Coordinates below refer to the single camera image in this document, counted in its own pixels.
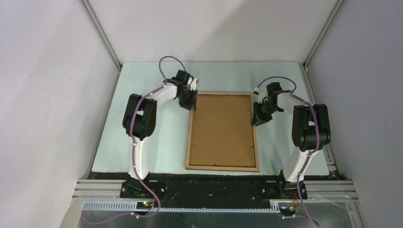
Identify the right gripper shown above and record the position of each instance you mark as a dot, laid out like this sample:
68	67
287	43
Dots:
258	118

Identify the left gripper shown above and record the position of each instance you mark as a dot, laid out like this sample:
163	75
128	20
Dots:
191	104

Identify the brown backing board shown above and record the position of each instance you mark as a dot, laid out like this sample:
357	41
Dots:
222	132

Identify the wooden picture frame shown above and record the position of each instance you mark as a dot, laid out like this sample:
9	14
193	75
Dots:
255	132

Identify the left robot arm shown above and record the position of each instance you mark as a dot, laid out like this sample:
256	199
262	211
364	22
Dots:
140	116

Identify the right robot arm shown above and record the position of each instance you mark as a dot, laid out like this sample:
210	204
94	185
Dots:
310	130

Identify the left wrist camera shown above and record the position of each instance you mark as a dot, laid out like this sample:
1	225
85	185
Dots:
192	83

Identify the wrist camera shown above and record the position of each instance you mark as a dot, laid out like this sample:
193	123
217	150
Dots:
261	95
192	83

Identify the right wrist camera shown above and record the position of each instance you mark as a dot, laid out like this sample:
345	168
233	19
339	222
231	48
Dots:
261	95

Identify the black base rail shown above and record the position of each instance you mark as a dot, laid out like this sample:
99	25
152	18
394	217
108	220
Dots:
201	191

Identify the aluminium base frame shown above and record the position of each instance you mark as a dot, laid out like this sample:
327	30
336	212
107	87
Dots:
106	204

